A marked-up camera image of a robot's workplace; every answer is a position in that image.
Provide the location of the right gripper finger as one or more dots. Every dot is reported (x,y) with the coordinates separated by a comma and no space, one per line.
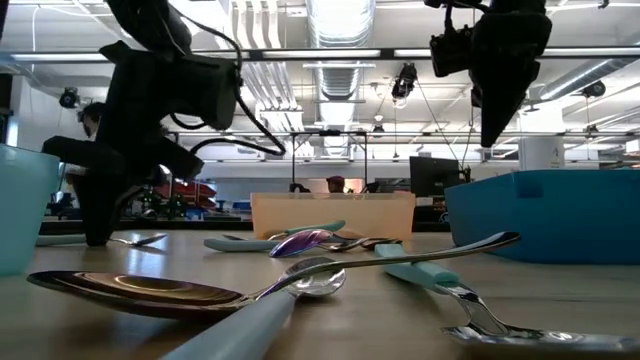
(500,100)

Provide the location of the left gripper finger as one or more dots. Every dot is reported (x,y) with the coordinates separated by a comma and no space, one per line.
(97,190)
(180,162)

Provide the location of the iridescent rainbow metal spoon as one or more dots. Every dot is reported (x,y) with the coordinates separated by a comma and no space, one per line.
(150,295)
(300,242)

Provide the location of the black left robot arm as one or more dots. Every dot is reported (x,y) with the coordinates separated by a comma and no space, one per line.
(145,25)

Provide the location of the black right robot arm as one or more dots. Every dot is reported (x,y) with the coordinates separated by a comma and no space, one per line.
(515,5)

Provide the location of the red background bins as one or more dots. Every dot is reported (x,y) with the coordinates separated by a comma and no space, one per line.
(200,192)

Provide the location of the person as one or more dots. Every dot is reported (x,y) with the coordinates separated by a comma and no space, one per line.
(336,184)
(92,117)

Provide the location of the black hanging spotlight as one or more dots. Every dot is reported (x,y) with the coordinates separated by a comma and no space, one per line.
(594,89)
(405,80)
(69,98)

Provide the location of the black background monitor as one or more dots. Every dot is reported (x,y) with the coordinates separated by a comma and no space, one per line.
(435,177)

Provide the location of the blue plastic bin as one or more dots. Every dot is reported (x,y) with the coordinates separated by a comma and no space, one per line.
(550,220)

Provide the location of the linear ceiling light strip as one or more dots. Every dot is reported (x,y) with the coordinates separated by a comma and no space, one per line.
(325,53)

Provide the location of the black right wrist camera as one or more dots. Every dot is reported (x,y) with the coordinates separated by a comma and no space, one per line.
(450,50)

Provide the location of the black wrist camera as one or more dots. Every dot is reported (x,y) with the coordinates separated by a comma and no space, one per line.
(450,50)
(215,92)

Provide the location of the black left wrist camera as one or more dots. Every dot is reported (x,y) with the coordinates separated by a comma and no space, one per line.
(215,92)

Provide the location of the black background frame table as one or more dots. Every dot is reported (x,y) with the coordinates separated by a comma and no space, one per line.
(330,133)

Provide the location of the corrugated silver ventilation duct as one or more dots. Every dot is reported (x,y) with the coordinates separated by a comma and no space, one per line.
(340,30)

